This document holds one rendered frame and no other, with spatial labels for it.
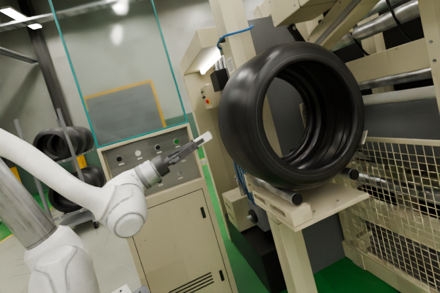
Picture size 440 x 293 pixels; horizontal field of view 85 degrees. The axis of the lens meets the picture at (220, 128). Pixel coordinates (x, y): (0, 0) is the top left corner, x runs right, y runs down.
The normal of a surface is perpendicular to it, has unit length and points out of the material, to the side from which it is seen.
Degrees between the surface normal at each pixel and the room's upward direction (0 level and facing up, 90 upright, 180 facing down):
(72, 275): 72
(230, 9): 90
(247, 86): 63
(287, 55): 79
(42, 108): 90
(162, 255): 90
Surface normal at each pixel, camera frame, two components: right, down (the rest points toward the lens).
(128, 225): 0.51, 0.28
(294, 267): 0.29, 0.00
